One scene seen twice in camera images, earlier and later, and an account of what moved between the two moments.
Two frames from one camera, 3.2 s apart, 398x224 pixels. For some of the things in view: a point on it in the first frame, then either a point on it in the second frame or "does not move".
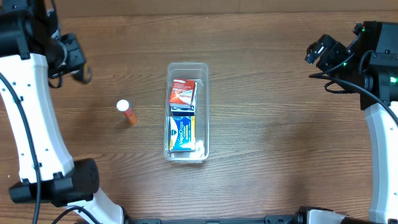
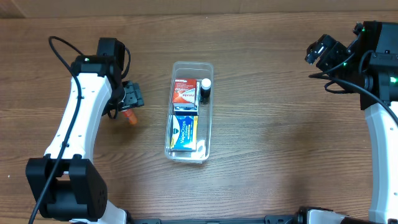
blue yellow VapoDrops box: x=182 y=134 does not move
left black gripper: x=76 y=66 -> x=134 y=98
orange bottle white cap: x=123 y=106 does not move
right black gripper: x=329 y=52 does not move
